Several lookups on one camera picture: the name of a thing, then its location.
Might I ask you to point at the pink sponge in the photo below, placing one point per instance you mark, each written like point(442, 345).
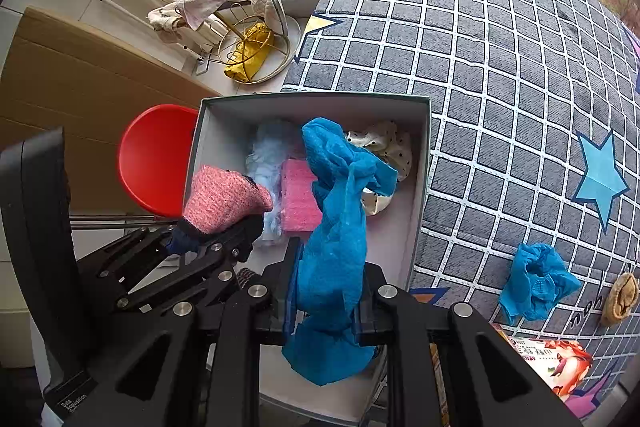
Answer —
point(300, 199)

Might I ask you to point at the red stool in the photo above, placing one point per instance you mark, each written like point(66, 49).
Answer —
point(155, 157)

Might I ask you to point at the pink knitted sock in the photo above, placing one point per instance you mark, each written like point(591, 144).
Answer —
point(220, 197)

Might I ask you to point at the blue mesh cloth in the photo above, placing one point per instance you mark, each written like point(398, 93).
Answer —
point(537, 282)
point(330, 257)

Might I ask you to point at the red printed cardboard box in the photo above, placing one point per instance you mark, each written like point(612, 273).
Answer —
point(550, 367)

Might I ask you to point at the gold metal coat rack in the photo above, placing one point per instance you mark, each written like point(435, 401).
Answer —
point(235, 37)

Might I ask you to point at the grey plaid bed sheet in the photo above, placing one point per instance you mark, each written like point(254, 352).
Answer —
point(500, 82)

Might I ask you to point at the cream polka dot scrunchie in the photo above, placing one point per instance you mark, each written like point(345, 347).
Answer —
point(395, 152)

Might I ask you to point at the brown fuzzy sock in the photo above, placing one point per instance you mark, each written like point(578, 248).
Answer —
point(620, 299)

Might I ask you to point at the light blue fluffy cloth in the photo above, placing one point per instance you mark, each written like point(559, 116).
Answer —
point(267, 157)

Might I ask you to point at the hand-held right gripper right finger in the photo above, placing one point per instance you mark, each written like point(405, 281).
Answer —
point(358, 318)

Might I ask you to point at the grey cardboard box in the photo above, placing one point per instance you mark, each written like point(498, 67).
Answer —
point(406, 217)

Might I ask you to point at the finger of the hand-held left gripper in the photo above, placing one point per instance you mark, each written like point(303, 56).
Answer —
point(140, 247)
point(215, 252)

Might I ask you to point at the yellow bag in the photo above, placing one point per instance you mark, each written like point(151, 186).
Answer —
point(250, 52)

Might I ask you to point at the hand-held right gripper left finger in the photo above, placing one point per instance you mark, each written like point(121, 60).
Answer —
point(291, 302)

